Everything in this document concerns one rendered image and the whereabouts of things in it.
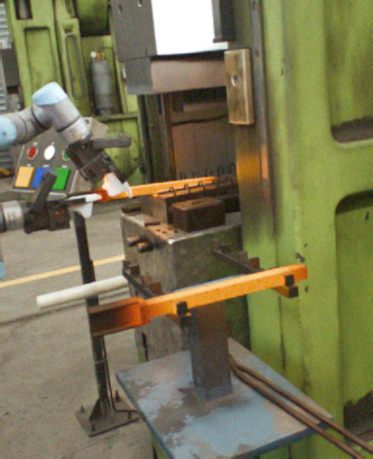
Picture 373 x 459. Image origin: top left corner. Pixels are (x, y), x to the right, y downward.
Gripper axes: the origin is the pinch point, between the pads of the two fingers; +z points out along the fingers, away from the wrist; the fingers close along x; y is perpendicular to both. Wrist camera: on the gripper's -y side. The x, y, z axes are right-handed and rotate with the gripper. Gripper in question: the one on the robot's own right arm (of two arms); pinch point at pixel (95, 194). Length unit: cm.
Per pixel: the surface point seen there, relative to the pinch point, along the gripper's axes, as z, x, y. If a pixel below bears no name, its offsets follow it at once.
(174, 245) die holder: 12.3, 22.1, 11.8
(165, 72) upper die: 20.4, 8.0, -30.7
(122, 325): -17, 65, 10
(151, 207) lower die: 17.2, -3.6, 6.9
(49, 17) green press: 112, -481, -105
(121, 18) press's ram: 16.1, -9.0, -46.3
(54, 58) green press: 113, -481, -64
